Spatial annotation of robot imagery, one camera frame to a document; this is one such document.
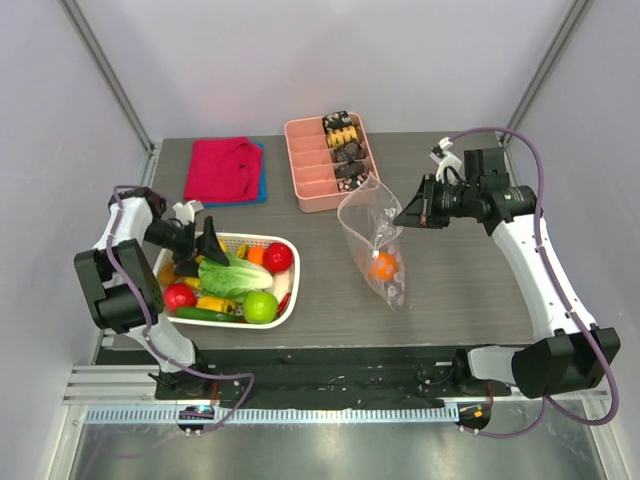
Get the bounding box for blue folded cloth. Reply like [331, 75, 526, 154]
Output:
[191, 141, 268, 209]

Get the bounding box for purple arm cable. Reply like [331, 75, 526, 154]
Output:
[447, 126, 619, 439]
[104, 185, 256, 459]

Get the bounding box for yellow toy banana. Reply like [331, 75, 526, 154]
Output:
[180, 277, 201, 290]

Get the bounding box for black pink dotted sock roll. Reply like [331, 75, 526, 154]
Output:
[337, 174, 368, 193]

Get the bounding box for red toy chili pepper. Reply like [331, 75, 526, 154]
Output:
[277, 292, 291, 315]

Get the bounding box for black brown sock roll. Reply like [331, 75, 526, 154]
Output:
[334, 161, 366, 179]

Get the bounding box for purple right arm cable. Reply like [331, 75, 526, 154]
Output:
[447, 126, 619, 439]

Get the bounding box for brown toy kiwi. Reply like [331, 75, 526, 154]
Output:
[156, 263, 178, 287]

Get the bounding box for red toy apple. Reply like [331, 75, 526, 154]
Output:
[262, 242, 294, 274]

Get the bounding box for black patterned sock roll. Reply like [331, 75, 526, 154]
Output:
[322, 110, 352, 132]

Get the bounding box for white perforated plastic basket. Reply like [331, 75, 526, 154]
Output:
[153, 232, 300, 330]

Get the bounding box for green toy apple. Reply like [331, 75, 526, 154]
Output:
[242, 291, 279, 324]

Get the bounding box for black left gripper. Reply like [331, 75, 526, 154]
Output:
[144, 216, 230, 280]

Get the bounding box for white toy radish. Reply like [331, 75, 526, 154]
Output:
[271, 271, 292, 302]

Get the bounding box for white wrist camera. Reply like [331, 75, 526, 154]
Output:
[430, 137, 462, 183]
[172, 200, 204, 226]

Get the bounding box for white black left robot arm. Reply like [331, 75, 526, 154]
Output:
[74, 185, 230, 399]

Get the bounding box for dark brown sock roll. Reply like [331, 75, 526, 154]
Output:
[334, 141, 365, 163]

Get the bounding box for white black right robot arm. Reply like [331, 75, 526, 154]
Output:
[394, 145, 620, 399]

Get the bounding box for green toy cucumber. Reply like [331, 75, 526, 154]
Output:
[173, 307, 243, 323]

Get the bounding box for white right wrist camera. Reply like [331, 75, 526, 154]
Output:
[430, 137, 462, 183]

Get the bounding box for clear zip top bag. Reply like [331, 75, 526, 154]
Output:
[337, 176, 406, 310]

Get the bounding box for red toy tomato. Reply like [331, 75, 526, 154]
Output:
[163, 283, 198, 312]

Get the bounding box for magenta folded cloth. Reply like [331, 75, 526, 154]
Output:
[182, 136, 263, 205]

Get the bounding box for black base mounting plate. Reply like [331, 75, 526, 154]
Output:
[154, 344, 512, 409]

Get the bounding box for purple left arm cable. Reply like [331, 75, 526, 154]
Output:
[104, 185, 256, 459]

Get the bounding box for small orange toy fruit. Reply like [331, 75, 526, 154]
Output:
[247, 246, 265, 266]

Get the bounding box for green toy lettuce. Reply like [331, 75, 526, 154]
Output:
[198, 253, 274, 302]

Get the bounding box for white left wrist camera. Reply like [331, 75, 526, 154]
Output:
[172, 200, 204, 226]

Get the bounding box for perforated metal cable tray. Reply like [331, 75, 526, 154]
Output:
[84, 404, 459, 425]

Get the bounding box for yellow black sock roll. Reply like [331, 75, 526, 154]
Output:
[325, 125, 359, 148]

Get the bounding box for pink divided organizer tray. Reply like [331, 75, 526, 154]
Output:
[284, 111, 379, 213]

